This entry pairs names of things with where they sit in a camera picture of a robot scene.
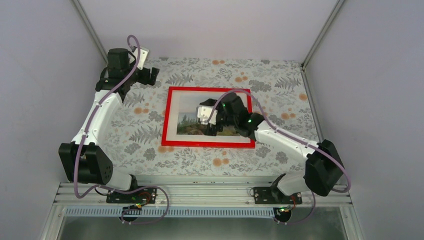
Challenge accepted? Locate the red picture frame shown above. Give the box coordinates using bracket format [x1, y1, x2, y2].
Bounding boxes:
[160, 86, 257, 149]

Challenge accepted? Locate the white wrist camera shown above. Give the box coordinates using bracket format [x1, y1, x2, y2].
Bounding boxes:
[130, 47, 150, 70]
[196, 105, 218, 125]

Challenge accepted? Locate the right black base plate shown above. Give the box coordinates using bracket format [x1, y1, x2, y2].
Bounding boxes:
[250, 186, 303, 205]

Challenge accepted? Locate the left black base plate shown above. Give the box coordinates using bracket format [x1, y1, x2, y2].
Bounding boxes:
[106, 187, 158, 205]

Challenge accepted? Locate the floral patterned table cloth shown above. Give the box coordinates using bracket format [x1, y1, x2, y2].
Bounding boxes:
[102, 57, 319, 177]

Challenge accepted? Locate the aluminium rail base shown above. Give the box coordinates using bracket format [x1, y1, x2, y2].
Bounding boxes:
[53, 175, 353, 207]

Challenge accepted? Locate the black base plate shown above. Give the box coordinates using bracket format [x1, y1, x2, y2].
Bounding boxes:
[106, 187, 158, 205]
[250, 186, 303, 205]

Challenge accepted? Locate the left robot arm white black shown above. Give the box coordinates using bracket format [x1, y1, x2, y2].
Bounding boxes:
[58, 47, 160, 203]

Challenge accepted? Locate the grey slotted cable duct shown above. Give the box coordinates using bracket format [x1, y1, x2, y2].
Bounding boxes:
[64, 206, 275, 219]

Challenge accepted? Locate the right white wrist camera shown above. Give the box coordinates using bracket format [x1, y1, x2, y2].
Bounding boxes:
[196, 105, 218, 125]

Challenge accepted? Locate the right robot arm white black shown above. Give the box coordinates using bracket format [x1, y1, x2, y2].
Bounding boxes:
[196, 90, 347, 204]

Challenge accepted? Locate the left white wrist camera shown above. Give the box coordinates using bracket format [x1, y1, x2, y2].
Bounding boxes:
[130, 47, 150, 70]

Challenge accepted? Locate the landscape photo print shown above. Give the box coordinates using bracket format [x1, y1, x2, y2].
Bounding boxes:
[176, 96, 215, 136]

